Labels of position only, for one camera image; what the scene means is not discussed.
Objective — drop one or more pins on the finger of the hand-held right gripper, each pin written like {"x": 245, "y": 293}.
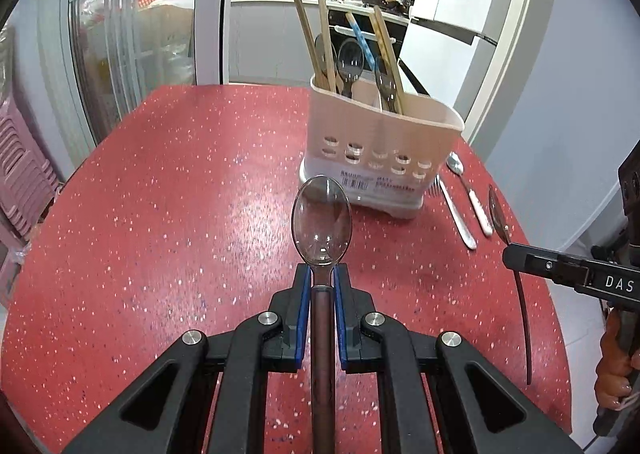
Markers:
{"x": 535, "y": 261}

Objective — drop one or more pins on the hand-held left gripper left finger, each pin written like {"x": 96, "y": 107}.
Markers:
{"x": 302, "y": 319}

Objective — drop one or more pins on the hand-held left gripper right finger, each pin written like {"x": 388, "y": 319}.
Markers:
{"x": 341, "y": 319}

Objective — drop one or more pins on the beige plastic utensil holder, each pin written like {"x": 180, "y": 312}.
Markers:
{"x": 380, "y": 134}

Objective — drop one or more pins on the person's right hand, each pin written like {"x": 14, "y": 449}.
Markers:
{"x": 610, "y": 364}

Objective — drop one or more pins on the silver fork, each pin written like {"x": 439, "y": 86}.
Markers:
{"x": 455, "y": 214}

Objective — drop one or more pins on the black built-in oven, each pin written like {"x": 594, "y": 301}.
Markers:
{"x": 350, "y": 29}

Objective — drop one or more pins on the stack of pink stools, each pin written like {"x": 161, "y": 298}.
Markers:
{"x": 25, "y": 174}

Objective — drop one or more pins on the glass door cabinet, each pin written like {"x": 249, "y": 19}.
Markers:
{"x": 135, "y": 44}

